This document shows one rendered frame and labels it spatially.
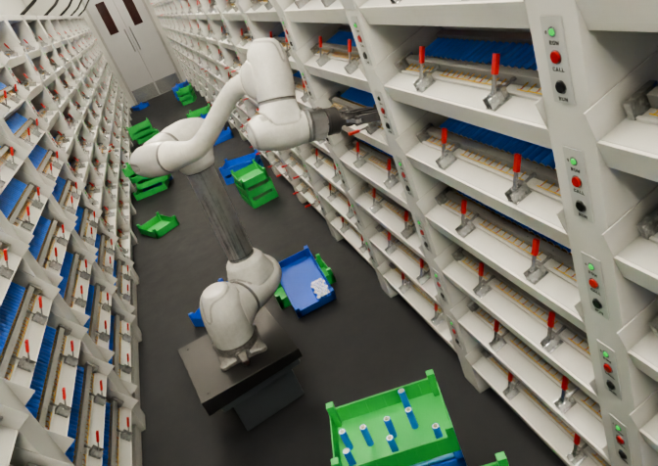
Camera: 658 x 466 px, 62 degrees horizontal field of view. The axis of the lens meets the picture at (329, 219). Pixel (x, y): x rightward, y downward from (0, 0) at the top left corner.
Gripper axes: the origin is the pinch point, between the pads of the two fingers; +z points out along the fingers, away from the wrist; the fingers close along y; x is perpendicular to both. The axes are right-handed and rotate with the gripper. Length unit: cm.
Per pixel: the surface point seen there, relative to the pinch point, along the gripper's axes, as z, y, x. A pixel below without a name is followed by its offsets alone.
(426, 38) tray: 2.8, -16.6, -19.5
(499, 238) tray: 4, -45, 24
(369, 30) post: -12.0, -15.8, -23.0
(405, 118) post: -3.7, -15.9, -0.5
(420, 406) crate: -15, -37, 71
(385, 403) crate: -23, -31, 71
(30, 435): -111, -8, 63
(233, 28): -1, 194, -21
